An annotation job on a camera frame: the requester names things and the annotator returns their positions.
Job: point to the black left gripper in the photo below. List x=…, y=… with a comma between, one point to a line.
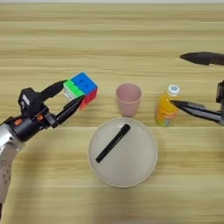
x=26, y=127

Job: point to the black marker pen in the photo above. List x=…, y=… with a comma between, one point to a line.
x=113, y=143

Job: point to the pink plastic cup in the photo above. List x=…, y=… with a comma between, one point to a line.
x=128, y=102

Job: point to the orange juice bottle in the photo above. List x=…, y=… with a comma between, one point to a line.
x=164, y=115

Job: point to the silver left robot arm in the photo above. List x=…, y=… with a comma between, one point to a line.
x=8, y=151

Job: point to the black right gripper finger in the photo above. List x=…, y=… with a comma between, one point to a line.
x=201, y=112
x=204, y=58

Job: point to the round beige plate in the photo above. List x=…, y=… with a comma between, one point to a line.
x=131, y=163

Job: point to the multicolour puzzle cube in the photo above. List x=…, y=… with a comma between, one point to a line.
x=83, y=84

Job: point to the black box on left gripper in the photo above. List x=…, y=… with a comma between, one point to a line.
x=30, y=102

